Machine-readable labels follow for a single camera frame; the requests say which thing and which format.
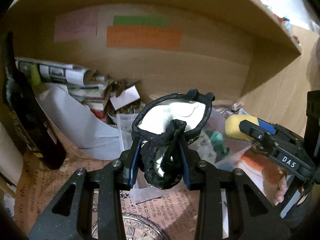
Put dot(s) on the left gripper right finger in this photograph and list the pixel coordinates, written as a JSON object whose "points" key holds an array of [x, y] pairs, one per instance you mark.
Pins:
{"points": [[185, 163]]}

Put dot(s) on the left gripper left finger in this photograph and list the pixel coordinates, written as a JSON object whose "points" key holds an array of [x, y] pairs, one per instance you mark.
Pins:
{"points": [[134, 161]]}

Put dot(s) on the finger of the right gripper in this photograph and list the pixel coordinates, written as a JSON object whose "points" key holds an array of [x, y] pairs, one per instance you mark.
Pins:
{"points": [[267, 126], [252, 130]]}

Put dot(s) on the yellow sponge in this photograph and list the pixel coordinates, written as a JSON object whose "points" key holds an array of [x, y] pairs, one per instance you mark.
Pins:
{"points": [[232, 129]]}

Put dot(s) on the white drawstring pouch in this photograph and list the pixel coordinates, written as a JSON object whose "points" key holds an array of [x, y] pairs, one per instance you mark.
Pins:
{"points": [[204, 148]]}

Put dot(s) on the clear plastic storage box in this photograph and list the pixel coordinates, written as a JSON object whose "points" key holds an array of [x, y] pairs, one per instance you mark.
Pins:
{"points": [[143, 192]]}

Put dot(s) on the white black-trimmed fabric pouch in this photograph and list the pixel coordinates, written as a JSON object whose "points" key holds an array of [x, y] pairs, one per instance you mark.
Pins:
{"points": [[163, 126]]}

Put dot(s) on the right hand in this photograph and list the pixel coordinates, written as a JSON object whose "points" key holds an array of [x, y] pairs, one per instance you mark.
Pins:
{"points": [[281, 190]]}

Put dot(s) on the green crumpled cloth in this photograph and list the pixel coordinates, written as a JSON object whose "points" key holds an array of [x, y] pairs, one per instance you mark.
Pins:
{"points": [[218, 143]]}

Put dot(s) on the orange printed poster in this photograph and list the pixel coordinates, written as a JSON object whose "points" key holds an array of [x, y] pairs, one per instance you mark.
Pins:
{"points": [[263, 172]]}

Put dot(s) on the white paper sheet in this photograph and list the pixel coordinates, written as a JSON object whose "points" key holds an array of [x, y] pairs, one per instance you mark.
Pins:
{"points": [[78, 124]]}

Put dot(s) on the silver round plate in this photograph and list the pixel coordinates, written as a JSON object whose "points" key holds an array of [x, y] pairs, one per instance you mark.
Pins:
{"points": [[139, 227]]}

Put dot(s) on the small white box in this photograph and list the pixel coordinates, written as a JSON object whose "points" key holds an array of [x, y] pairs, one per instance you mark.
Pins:
{"points": [[128, 96]]}

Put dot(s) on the stack of newspapers and magazines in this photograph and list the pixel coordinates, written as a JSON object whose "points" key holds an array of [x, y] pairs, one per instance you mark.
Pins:
{"points": [[83, 84]]}

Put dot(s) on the wooden shelf cabinet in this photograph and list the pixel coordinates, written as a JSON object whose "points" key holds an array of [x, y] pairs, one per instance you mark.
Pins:
{"points": [[236, 49]]}

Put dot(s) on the dark wine bottle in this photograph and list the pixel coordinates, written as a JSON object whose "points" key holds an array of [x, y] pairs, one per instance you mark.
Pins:
{"points": [[29, 119]]}

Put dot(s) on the orange sticky note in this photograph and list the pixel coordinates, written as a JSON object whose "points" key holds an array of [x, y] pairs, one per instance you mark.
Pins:
{"points": [[134, 36]]}

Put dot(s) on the green sticky note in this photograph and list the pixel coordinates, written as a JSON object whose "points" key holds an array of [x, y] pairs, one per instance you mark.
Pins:
{"points": [[140, 20]]}

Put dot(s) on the pink sticky note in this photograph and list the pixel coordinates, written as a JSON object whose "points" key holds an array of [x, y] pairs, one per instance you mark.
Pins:
{"points": [[76, 24]]}

